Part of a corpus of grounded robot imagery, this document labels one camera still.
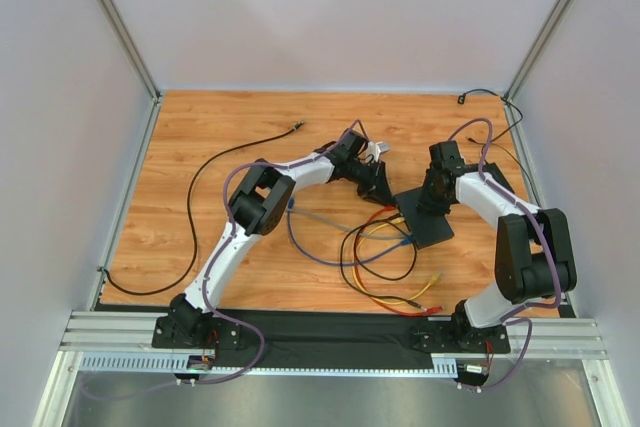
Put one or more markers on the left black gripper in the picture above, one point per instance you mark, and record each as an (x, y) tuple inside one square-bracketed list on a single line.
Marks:
[(375, 179)]

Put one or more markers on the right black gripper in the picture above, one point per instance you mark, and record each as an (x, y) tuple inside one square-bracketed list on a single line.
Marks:
[(432, 204)]

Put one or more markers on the black network switch box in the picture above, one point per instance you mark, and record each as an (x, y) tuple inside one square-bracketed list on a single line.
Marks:
[(426, 229)]

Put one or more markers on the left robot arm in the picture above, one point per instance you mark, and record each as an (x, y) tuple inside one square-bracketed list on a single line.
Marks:
[(254, 209)]

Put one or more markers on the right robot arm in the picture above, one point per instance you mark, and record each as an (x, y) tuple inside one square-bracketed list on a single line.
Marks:
[(534, 263)]

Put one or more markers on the black power adapter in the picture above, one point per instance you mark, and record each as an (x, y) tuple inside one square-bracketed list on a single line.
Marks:
[(497, 175)]

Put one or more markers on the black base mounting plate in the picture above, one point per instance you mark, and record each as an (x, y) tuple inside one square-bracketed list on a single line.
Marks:
[(435, 334)]

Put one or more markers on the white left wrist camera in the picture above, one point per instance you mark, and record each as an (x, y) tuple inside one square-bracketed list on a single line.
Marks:
[(374, 150)]

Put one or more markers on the aluminium front rail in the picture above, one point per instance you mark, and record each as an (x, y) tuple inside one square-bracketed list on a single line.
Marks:
[(552, 338)]

